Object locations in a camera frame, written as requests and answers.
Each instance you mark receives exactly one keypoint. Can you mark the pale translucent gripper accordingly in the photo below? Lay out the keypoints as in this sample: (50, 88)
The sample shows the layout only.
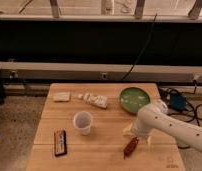
(139, 130)

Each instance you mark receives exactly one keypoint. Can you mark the red chili pepper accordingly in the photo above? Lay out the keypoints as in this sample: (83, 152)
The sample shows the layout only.
(130, 146)

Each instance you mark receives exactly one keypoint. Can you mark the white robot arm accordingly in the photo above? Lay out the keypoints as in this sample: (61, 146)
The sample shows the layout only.
(155, 116)

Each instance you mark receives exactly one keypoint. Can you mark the white crumpled tube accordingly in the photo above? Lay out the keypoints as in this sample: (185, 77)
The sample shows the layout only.
(95, 100)

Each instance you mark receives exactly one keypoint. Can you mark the blue power adapter box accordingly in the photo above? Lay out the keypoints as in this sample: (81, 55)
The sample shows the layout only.
(177, 102)

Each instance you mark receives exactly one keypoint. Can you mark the dark chocolate bar wrapper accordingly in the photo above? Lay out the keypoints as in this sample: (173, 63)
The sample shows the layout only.
(60, 147)

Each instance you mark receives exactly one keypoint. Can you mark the pale sponge block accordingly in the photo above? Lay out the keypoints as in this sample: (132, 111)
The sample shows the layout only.
(62, 97)

